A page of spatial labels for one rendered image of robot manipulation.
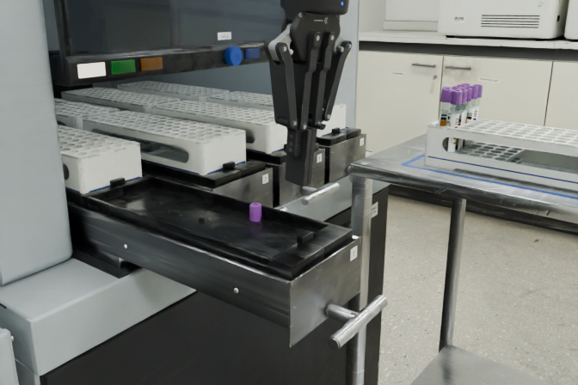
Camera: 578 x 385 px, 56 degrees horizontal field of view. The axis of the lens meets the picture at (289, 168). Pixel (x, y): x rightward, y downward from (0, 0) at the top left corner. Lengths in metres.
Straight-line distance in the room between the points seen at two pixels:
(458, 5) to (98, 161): 2.36
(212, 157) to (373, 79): 2.35
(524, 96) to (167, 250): 2.37
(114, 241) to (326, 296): 0.27
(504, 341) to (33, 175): 1.63
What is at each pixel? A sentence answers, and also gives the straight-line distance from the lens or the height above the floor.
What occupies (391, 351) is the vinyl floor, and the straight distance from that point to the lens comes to 1.87.
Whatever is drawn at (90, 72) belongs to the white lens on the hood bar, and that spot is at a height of 0.98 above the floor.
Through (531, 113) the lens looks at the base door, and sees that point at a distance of 2.83.
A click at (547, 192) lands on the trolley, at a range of 0.79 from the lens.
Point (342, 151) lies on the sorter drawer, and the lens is 1.05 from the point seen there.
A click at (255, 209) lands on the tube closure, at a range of 0.66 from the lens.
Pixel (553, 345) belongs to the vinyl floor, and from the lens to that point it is 2.05.
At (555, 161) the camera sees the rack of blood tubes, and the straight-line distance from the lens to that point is 0.90.
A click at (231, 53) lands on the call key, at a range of 0.85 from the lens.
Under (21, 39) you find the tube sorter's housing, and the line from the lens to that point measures 0.69.
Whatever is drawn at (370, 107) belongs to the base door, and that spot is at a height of 0.50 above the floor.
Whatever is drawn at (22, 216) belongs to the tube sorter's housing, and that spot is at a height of 0.82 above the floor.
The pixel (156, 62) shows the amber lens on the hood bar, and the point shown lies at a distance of 0.76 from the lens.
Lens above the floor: 1.05
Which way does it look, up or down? 16 degrees down
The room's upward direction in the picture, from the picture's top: straight up
